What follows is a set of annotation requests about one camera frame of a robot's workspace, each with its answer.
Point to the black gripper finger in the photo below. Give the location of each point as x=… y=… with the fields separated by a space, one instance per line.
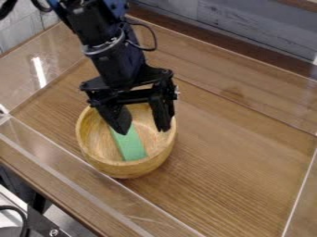
x=164 y=111
x=117 y=117

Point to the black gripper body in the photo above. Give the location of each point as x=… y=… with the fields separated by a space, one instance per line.
x=128 y=80

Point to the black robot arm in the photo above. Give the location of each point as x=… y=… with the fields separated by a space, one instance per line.
x=90 y=15

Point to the clear acrylic tray wall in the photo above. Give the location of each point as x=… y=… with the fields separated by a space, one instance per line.
x=39 y=151

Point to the brown wooden bowl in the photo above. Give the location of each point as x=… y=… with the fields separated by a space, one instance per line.
x=100 y=148

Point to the green rectangular block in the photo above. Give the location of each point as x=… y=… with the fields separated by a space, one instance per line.
x=130 y=145

